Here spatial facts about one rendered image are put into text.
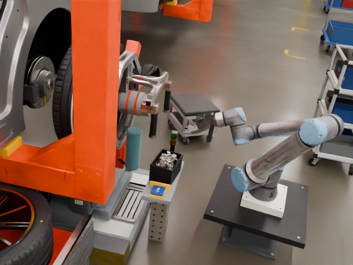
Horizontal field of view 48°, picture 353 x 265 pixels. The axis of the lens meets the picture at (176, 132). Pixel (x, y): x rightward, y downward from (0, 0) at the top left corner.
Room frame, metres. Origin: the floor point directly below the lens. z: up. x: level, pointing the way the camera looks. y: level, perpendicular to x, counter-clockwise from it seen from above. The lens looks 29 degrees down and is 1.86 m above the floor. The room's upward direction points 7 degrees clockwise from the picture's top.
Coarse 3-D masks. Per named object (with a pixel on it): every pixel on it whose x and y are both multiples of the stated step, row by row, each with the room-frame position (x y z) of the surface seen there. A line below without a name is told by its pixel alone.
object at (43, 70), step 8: (40, 56) 2.25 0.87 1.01; (32, 64) 2.15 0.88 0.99; (40, 64) 2.21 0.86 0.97; (48, 64) 2.30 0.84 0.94; (32, 72) 2.11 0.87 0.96; (40, 72) 2.20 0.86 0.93; (48, 72) 2.22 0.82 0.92; (32, 80) 2.10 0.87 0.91; (40, 80) 2.16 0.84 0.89; (40, 88) 2.14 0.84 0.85; (40, 96) 2.18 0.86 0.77; (48, 96) 2.28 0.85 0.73; (32, 104) 2.09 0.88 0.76; (40, 104) 2.18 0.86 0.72
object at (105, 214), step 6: (126, 174) 2.35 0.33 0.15; (126, 180) 2.25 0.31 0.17; (120, 186) 2.20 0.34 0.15; (126, 186) 2.25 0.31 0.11; (114, 192) 2.12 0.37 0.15; (120, 192) 2.12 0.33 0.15; (114, 198) 2.06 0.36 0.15; (120, 198) 2.13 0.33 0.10; (108, 204) 2.00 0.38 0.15; (114, 204) 1.99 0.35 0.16; (96, 210) 1.91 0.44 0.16; (102, 210) 1.91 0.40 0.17; (108, 210) 1.94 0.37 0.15; (114, 210) 2.00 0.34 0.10; (96, 216) 1.91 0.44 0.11; (102, 216) 1.90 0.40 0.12; (108, 216) 1.90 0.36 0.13
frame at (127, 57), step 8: (120, 56) 2.10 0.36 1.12; (128, 56) 2.12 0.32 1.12; (136, 56) 2.22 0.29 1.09; (120, 64) 1.99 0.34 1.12; (128, 64) 2.08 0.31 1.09; (136, 64) 2.25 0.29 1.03; (120, 72) 1.96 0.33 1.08; (136, 72) 2.33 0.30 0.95; (120, 80) 1.95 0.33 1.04; (136, 88) 2.33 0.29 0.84; (120, 128) 2.18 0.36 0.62; (120, 136) 2.14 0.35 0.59; (120, 144) 1.99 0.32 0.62
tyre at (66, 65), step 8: (120, 48) 2.20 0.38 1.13; (64, 56) 1.97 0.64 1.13; (64, 64) 1.93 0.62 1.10; (64, 72) 1.90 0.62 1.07; (56, 80) 1.87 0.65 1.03; (64, 80) 1.88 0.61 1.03; (56, 88) 1.85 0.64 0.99; (64, 88) 1.85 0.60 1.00; (56, 96) 1.83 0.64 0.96; (64, 96) 1.83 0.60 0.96; (56, 104) 1.83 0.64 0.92; (64, 104) 1.82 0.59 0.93; (56, 112) 1.82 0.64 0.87; (64, 112) 1.81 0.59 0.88; (72, 112) 1.81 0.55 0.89; (56, 120) 1.82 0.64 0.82; (64, 120) 1.81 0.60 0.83; (72, 120) 1.80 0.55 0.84; (120, 120) 2.26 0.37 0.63; (56, 128) 1.83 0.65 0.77; (64, 128) 1.82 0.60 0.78; (64, 136) 1.85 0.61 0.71
